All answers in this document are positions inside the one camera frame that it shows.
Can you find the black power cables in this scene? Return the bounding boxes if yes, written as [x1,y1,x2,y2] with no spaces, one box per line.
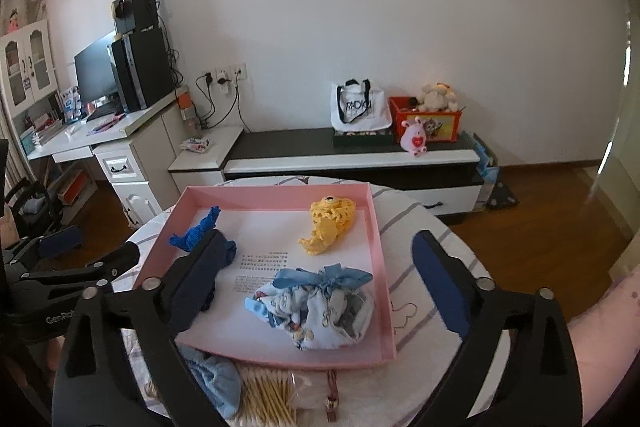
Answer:
[192,74,241,130]

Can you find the white striped quilt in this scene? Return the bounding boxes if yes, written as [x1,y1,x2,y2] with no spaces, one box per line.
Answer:
[112,175,511,427]

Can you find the red toy box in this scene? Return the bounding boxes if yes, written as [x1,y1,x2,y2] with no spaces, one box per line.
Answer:
[388,96,462,142]

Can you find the light blue plush headband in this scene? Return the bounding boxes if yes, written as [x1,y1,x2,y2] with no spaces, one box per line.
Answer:
[182,347,243,420]

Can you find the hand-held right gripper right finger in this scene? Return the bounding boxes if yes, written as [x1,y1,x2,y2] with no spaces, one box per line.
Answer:
[411,229,583,427]

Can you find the blue knitted toy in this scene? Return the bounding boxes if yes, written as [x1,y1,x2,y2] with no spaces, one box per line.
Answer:
[168,206,237,268]

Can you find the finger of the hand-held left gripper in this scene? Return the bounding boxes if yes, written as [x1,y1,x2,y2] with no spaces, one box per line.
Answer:
[10,242,142,297]
[0,227,85,280]

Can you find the yellow knitted toy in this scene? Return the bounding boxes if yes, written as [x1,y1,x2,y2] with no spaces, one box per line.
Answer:
[298,195,357,256]

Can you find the black computer monitor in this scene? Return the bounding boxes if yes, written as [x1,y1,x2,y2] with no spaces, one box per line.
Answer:
[74,31,121,108]

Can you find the pink heart figure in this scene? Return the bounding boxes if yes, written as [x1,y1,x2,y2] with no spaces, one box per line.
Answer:
[401,117,428,156]

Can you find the black and white tv stand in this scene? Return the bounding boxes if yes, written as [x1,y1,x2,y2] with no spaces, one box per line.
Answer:
[222,129,486,225]

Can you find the pink cardboard box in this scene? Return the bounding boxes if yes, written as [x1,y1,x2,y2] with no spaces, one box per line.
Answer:
[131,183,398,370]

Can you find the stack of books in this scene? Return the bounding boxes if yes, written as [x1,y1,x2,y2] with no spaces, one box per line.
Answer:
[20,119,63,152]

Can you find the white low side table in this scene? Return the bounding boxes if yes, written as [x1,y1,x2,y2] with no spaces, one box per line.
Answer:
[167,125,246,195]

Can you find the white desk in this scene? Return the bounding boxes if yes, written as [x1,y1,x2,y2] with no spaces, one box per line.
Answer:
[25,89,191,228]

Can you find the pink stationery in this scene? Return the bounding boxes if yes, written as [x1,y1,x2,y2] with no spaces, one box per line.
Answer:
[87,114,126,132]

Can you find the dark dotted floor mat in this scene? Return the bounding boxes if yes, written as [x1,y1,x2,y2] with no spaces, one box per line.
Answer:
[487,180,521,210]

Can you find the black computer tower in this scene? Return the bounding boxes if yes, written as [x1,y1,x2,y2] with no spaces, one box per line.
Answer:
[111,28,173,112]

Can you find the black box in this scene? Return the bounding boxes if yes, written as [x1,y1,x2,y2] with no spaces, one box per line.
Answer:
[111,0,160,36]

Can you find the cartoon print drawstring pouch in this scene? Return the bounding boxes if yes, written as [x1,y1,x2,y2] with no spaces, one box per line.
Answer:
[245,263,376,352]

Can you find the maroon hair tie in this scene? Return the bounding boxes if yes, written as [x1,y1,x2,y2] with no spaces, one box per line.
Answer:
[325,369,341,423]

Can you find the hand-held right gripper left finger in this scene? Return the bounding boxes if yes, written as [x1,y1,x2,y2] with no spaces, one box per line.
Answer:
[50,229,236,427]

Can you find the cream plush toy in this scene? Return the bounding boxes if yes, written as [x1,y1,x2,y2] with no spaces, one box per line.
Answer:
[416,82,460,112]

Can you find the white tote bag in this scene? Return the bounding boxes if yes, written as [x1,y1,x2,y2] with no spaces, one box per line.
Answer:
[330,79,392,132]

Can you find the white glass door cabinet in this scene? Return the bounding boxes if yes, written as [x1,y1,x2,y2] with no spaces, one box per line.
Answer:
[0,19,58,118]

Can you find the blue and white carton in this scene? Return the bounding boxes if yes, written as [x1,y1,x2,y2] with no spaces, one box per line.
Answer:
[60,87,82,122]

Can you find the pink floral bed sheet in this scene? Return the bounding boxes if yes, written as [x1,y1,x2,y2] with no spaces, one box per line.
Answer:
[565,269,640,427]

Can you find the white wall sockets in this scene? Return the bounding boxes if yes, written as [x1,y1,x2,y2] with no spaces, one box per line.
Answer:
[201,63,248,82]

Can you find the bag of cotton swabs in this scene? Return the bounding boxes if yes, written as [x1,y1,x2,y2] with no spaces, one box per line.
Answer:
[235,367,328,427]

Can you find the orange storage box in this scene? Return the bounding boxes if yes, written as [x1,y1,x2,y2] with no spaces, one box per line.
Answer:
[57,169,90,205]

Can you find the black office chair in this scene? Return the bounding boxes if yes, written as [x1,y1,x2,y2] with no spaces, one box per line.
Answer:
[4,179,66,240]

